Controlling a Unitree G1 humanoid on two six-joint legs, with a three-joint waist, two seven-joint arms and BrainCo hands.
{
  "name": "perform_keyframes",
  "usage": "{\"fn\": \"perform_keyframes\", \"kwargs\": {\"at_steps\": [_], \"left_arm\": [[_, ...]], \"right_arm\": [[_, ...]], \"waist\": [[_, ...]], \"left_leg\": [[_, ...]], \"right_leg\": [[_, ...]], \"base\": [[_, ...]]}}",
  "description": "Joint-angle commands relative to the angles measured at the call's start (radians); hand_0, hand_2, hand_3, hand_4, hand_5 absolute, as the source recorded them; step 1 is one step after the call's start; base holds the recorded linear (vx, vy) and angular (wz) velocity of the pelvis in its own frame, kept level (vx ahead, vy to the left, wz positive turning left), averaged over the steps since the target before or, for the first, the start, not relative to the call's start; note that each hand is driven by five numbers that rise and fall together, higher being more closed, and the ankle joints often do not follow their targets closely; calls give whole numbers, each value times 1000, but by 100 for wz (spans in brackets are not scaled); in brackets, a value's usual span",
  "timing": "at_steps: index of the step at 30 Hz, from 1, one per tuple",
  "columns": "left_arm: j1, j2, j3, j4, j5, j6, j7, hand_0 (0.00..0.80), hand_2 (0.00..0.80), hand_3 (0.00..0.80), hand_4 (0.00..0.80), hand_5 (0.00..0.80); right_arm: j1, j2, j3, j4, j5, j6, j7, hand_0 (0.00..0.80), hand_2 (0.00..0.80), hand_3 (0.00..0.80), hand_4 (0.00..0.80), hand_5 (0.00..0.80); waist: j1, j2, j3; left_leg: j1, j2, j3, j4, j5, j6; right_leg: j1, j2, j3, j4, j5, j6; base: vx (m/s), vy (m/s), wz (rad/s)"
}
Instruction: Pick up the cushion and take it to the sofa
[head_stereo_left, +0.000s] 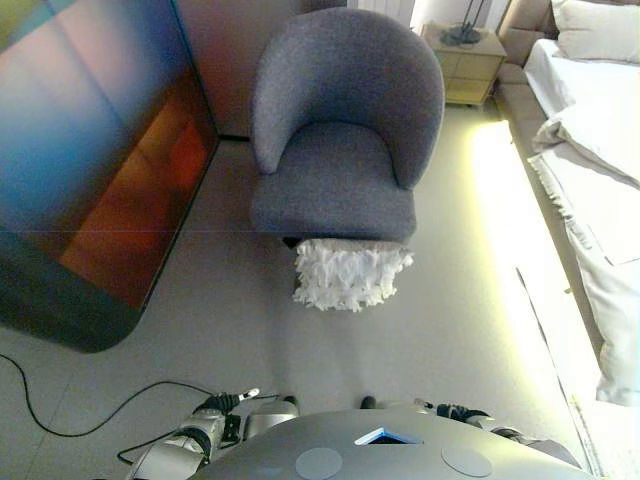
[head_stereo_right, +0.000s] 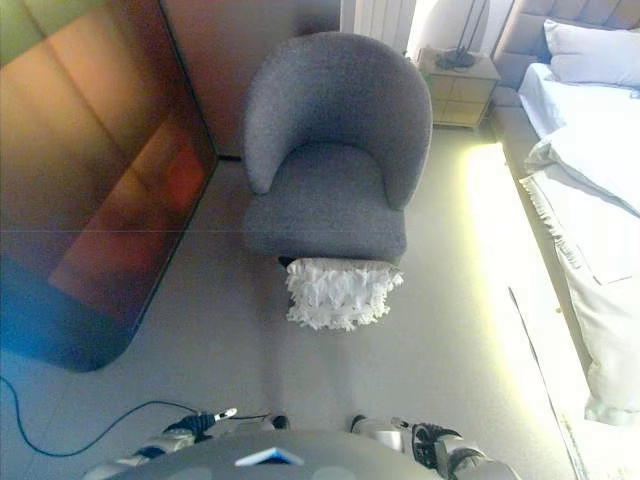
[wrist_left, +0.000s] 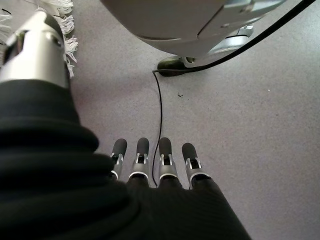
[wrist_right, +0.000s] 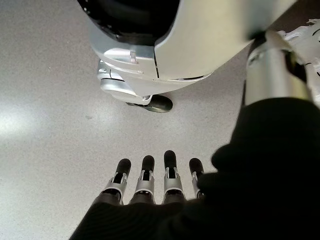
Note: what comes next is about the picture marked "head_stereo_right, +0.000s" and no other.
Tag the wooden nightstand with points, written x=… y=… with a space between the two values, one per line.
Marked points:
x=460 y=95

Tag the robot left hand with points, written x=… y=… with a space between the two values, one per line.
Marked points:
x=192 y=425

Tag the silver robot leg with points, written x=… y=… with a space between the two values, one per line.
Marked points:
x=375 y=430
x=270 y=422

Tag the glossy brown cabinet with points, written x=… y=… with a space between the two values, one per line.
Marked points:
x=75 y=175

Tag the grey robot torso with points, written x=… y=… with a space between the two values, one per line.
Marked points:
x=280 y=460

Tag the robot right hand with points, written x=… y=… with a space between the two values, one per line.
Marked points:
x=425 y=440

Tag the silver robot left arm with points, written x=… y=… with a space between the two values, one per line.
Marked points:
x=150 y=450

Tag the white bed pillow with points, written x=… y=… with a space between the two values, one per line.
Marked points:
x=595 y=55

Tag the silver robot left leg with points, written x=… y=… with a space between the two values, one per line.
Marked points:
x=270 y=422

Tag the silver robot right leg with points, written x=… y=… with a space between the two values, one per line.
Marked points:
x=375 y=430

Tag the white radiator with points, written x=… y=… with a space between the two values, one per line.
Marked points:
x=380 y=17

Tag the white bed sheet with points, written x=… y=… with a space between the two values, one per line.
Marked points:
x=550 y=105

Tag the white duvet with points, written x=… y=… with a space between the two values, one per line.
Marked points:
x=590 y=160

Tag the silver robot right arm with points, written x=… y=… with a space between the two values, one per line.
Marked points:
x=470 y=460

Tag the grey upholstered armchair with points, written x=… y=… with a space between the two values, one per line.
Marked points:
x=340 y=100

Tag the padded bed headboard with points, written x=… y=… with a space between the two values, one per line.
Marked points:
x=520 y=20

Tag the white fringed cushion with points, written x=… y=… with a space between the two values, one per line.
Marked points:
x=340 y=295

